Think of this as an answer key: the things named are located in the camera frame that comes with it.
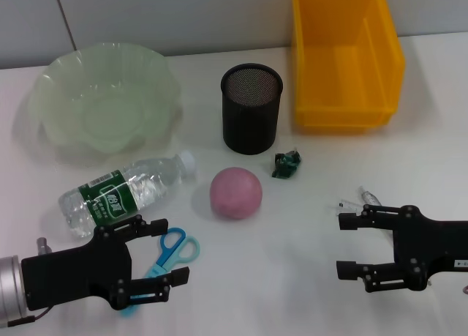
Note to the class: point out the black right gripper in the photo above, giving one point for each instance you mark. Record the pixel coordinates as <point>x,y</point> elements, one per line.
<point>431,248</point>

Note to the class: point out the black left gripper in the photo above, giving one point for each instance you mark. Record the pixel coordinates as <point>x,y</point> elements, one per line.
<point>73,273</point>

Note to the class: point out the clear green-label water bottle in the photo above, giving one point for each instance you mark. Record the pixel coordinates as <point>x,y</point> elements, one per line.
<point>109,197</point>

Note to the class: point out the pink peach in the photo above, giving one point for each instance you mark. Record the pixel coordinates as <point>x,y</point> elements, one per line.
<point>235,193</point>

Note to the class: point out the green plastic wrapper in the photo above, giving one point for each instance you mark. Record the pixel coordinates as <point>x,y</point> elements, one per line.
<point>285,164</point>

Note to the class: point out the blue scissors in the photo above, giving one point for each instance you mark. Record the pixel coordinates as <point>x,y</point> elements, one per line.
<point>163,261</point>

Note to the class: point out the clear plastic ruler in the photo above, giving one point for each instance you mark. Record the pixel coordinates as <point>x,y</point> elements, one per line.
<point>349,205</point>

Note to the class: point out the silver white pen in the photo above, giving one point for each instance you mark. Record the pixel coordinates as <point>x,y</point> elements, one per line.
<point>369,196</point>

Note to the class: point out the black mesh pen holder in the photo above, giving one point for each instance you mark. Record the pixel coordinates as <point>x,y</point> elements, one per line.
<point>248,131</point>

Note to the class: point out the translucent green fruit plate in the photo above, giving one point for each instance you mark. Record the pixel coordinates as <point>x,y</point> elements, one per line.
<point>73,94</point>

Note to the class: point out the yellow plastic bin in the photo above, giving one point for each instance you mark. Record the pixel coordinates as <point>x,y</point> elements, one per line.
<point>329,76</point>

